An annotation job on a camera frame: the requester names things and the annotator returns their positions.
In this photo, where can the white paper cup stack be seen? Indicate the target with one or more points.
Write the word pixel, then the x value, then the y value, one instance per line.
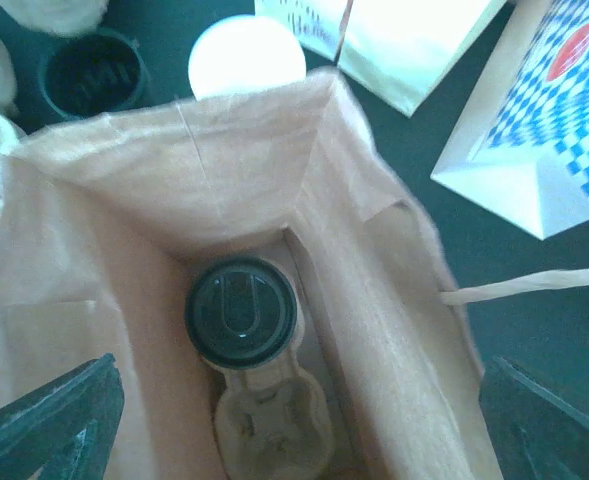
pixel 244 53

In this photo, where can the white bag orange handles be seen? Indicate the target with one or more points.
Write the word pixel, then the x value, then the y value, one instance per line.
pixel 319 25

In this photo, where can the black cup lid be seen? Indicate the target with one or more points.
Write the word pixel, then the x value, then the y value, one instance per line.
pixel 241 312

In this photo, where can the blue patterned paper bag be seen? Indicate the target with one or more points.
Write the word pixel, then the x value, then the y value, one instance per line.
pixel 520 148

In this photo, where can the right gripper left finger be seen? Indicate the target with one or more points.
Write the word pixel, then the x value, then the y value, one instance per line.
pixel 66 428

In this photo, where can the brown kraft paper bag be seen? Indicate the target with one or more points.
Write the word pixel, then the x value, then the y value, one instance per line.
pixel 106 220

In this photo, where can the stacked pulp cup carriers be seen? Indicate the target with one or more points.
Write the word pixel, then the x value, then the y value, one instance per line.
pixel 62 18

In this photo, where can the brown pulp cup carrier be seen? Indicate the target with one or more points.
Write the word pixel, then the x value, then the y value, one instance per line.
pixel 272 421

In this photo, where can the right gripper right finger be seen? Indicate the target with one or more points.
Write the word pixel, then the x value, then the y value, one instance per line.
pixel 538 428

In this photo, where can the black paper cup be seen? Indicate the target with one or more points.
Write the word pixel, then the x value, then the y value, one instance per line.
pixel 100 72

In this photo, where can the cream paper bag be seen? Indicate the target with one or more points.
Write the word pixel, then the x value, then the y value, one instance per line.
pixel 401 50

